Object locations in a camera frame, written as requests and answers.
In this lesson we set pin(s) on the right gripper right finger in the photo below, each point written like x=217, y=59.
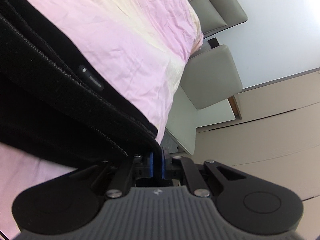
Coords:
x=248, y=203

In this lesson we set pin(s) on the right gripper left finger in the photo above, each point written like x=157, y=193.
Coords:
x=71, y=201

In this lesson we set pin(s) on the black pants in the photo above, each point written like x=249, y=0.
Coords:
x=56, y=106

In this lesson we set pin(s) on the beige wardrobe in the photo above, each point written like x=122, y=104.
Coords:
x=277, y=140

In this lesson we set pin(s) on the grey padded chair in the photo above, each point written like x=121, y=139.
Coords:
x=208, y=78

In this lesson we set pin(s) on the pink floral duvet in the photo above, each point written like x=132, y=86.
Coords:
x=140, y=47

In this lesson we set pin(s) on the grey upholstered headboard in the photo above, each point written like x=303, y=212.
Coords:
x=218, y=15

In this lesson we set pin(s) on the black wall socket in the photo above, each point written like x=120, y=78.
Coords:
x=213, y=42

